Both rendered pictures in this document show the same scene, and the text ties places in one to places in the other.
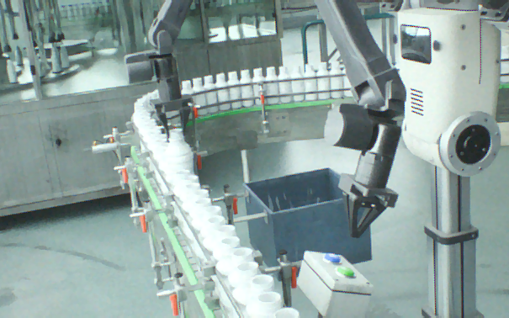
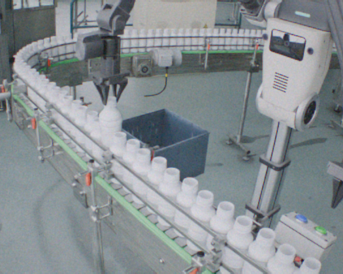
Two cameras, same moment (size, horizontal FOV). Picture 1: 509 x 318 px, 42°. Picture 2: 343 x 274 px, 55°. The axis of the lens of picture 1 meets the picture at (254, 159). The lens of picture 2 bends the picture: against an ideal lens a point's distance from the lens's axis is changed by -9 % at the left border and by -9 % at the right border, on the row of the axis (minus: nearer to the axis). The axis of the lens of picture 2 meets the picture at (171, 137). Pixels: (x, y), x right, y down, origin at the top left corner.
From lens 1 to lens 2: 85 cm
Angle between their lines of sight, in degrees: 28
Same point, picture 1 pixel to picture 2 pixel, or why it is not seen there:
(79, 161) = not seen: outside the picture
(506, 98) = (228, 58)
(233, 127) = (68, 71)
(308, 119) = not seen: hidden behind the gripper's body
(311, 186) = (153, 121)
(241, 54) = (32, 16)
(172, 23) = (125, 9)
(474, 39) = (326, 49)
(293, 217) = (166, 152)
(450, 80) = (313, 74)
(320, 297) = (310, 252)
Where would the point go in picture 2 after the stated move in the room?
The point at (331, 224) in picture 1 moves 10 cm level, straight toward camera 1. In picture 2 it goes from (187, 154) to (196, 166)
